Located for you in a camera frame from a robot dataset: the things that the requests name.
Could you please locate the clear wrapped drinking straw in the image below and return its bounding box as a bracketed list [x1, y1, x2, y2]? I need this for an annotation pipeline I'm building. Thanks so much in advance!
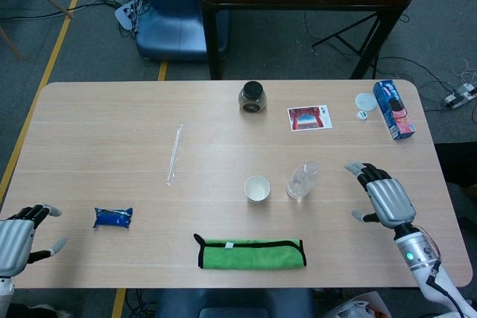
[166, 122, 185, 187]

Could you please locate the blue machine base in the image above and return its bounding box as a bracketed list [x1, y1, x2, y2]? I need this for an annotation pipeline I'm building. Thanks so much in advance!
[134, 0, 229, 63]

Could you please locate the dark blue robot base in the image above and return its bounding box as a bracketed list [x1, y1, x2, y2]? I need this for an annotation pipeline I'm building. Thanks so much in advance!
[154, 287, 316, 318]

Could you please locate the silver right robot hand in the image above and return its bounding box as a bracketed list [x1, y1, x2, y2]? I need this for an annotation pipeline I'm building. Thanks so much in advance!
[344, 162, 417, 229]

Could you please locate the green microfibre cloth black trim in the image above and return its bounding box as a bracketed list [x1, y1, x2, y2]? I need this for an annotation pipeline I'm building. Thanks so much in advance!
[193, 233, 308, 270]

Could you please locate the red picture postcard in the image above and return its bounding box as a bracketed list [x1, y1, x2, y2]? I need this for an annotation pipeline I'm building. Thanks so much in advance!
[286, 104, 333, 133]

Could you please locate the blue snack packet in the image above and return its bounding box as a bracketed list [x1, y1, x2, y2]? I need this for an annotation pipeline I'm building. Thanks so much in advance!
[92, 206, 134, 230]

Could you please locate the white floor power strip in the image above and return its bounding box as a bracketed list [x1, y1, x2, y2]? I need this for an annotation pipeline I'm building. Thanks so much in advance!
[114, 0, 142, 31]

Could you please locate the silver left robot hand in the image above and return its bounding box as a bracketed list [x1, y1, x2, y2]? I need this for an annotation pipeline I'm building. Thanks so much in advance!
[0, 204, 68, 277]

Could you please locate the grey floor power strip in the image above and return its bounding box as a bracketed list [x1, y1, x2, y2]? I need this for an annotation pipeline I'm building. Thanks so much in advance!
[442, 84, 477, 107]

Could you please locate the white plastic bag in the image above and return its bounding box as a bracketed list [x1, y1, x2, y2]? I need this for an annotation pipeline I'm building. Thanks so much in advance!
[320, 290, 392, 318]

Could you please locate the blue cookie box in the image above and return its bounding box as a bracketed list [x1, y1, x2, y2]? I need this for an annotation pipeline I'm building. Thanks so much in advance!
[373, 80, 417, 141]

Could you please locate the floral print paper cup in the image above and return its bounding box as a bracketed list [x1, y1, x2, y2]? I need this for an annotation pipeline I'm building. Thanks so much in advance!
[244, 175, 271, 206]

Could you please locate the transparent plastic bottle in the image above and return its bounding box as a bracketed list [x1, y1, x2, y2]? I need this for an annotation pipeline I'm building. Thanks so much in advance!
[285, 161, 320, 200]

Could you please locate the white round flat lid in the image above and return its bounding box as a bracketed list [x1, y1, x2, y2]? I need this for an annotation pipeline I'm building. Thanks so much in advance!
[354, 93, 379, 112]

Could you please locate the glass jar with black lid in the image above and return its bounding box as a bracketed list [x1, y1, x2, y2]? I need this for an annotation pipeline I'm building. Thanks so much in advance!
[237, 80, 268, 114]

